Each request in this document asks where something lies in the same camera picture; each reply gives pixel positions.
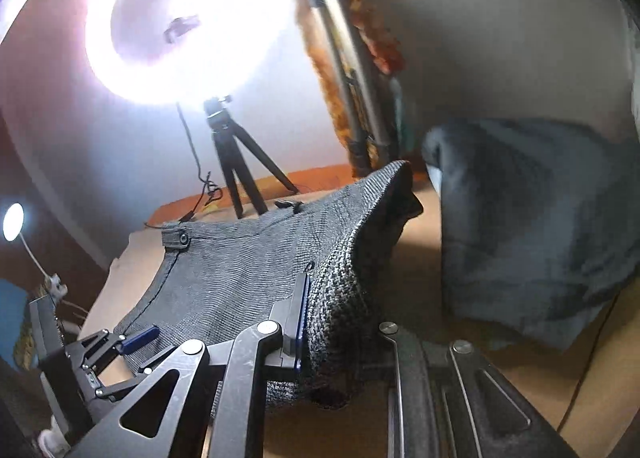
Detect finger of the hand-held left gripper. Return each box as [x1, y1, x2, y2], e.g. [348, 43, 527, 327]
[94, 365, 157, 399]
[75, 325, 162, 371]

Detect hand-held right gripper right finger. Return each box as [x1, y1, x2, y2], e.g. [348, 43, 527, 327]
[378, 321, 577, 458]

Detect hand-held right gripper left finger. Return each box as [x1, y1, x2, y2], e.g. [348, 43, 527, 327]
[65, 274, 312, 458]

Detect grey woven pants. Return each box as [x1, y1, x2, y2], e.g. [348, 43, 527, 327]
[114, 159, 426, 410]

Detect small white gooseneck lamp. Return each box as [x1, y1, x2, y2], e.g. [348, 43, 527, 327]
[2, 202, 68, 295]

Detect dark blue cloth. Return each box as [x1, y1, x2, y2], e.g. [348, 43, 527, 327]
[421, 117, 640, 351]

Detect small black tripod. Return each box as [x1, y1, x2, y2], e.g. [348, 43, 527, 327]
[202, 95, 301, 220]

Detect orange patterned cloth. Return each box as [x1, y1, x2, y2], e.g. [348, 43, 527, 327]
[294, 0, 407, 177]

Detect silver tripod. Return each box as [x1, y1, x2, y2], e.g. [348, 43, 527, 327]
[302, 0, 402, 175]

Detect thin black cable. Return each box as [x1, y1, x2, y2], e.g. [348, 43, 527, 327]
[144, 102, 224, 230]

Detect white ring light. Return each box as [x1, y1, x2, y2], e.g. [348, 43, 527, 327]
[84, 0, 297, 108]

